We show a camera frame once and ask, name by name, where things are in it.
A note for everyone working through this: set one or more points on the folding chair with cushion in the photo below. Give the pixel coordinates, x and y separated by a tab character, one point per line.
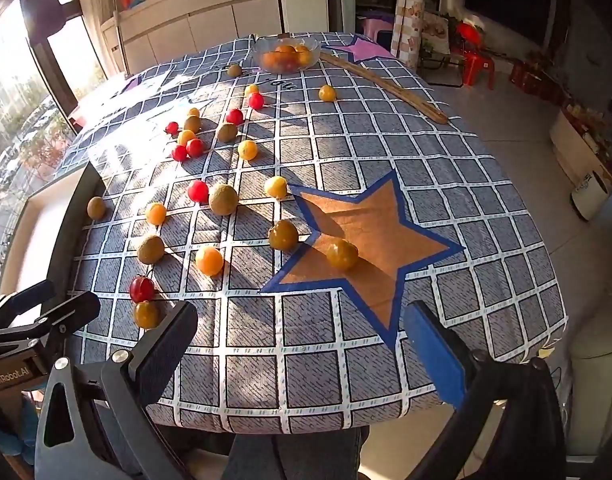
436	27

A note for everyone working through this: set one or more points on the beige low cabinet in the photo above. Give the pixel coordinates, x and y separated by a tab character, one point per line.
571	145

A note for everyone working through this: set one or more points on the white cabinet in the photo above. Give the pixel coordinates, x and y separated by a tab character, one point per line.
210	30

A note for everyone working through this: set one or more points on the red cherry tomato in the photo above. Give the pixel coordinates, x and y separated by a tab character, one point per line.
256	101
171	128
198	191
179	153
142	289
195	147
234	116

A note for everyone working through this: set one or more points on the white shallow tray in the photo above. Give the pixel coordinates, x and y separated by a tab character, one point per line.
40	225

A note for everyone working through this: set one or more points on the red plastic stool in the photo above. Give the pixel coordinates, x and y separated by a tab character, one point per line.
473	60

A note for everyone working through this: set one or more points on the red boxes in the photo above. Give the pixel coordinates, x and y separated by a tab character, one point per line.
531	80

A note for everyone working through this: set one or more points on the person's legs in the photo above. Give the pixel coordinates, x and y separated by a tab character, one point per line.
296	455

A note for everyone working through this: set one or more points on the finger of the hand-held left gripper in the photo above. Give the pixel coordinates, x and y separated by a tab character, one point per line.
70	312
20	302

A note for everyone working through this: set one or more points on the beige sofa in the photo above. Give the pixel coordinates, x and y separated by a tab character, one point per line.
601	385

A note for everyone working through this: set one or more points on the pink plastic stool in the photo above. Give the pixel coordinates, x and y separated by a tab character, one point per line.
376	25

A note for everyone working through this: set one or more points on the clear glass bowl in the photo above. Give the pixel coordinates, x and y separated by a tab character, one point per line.
312	46

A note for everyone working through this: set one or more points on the white pole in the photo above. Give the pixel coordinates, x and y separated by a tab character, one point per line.
120	42

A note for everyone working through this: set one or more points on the grey checked star blanket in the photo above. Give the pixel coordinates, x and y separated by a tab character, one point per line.
336	160

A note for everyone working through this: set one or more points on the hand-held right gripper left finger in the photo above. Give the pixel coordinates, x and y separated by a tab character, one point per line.
165	345

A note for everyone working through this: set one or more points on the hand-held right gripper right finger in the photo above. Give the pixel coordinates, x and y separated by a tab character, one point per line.
436	355

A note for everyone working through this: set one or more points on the brown kiwi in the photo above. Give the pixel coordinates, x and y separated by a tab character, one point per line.
191	123
226	132
234	70
223	199
150	249
96	208

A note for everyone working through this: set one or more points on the small orange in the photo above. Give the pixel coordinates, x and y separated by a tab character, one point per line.
303	54
271	61
285	51

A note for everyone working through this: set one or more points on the white plastic container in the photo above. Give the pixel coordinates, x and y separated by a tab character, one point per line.
588	195

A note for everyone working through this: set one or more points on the long wooden stick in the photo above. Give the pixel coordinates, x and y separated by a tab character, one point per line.
386	87

